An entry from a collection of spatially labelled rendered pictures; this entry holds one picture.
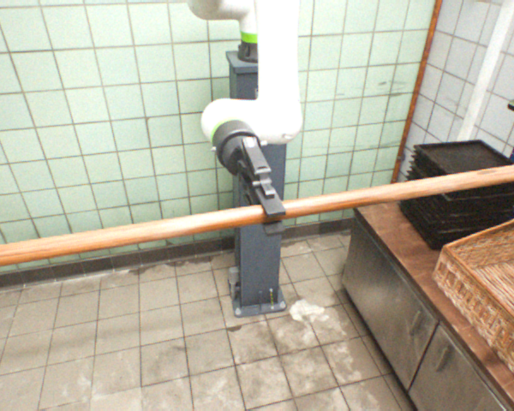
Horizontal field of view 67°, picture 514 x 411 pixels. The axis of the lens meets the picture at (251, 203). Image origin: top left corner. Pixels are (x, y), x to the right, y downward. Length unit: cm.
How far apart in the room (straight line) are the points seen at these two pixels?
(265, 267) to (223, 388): 54
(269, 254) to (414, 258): 62
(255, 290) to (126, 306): 67
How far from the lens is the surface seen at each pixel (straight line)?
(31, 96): 187
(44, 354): 209
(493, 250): 156
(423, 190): 72
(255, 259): 178
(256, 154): 66
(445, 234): 159
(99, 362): 197
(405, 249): 158
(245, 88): 136
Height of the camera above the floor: 156
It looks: 35 degrees down
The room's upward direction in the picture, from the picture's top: straight up
